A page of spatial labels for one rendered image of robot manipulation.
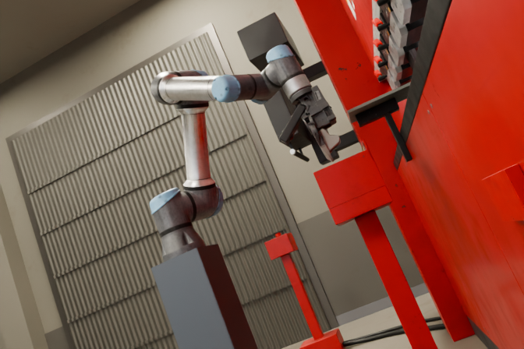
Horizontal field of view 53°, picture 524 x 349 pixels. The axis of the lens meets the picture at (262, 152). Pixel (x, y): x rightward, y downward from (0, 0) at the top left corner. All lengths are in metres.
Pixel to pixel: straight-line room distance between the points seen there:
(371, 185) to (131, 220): 3.93
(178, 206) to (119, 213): 3.40
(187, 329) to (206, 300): 0.11
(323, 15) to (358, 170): 1.60
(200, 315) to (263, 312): 2.95
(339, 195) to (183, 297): 0.65
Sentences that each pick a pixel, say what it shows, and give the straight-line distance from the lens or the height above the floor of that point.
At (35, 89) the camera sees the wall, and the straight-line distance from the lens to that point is 6.02.
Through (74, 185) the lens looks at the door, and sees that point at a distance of 5.51.
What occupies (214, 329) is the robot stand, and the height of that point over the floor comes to 0.52.
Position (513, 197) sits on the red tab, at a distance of 0.75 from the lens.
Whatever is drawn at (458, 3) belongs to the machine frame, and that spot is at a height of 0.81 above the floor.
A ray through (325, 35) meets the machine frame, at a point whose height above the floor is 1.63.
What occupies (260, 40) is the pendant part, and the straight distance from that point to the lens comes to 3.07.
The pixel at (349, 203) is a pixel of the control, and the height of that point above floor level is 0.70.
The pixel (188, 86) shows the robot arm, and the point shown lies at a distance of 1.62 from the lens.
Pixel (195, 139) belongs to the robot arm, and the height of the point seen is 1.13.
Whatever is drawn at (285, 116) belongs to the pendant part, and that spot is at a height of 1.36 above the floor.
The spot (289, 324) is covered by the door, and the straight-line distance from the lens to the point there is 4.64.
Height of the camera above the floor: 0.61
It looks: 12 degrees up
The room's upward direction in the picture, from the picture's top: 23 degrees counter-clockwise
